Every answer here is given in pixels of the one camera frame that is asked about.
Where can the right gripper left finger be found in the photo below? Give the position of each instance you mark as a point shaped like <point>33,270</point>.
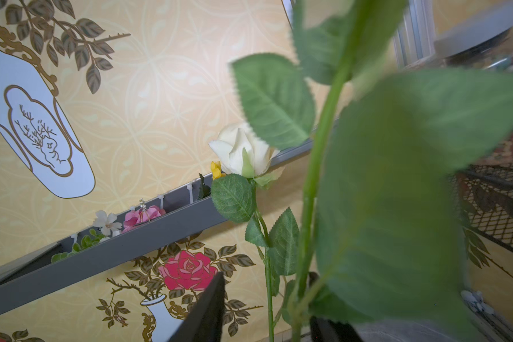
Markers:
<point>204,323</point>

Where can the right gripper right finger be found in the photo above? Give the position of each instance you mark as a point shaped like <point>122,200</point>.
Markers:
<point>331,329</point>

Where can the white rose stem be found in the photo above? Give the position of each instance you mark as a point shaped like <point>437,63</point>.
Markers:
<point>378,237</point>

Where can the pink flower in tray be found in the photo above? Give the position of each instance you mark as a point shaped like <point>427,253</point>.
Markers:
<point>140,216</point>

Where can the white flower in tray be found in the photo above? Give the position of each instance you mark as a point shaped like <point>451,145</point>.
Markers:
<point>107,224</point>

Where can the yellow flower in tray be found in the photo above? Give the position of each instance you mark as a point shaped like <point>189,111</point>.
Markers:
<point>216,170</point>

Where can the glass jar with white lid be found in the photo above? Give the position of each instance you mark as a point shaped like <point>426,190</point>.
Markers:
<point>484,41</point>

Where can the grey wall planter tray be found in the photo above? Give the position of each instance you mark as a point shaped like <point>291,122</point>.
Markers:
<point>33,276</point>

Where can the black wire wall basket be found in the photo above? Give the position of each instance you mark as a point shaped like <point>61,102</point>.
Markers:
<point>485,198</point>

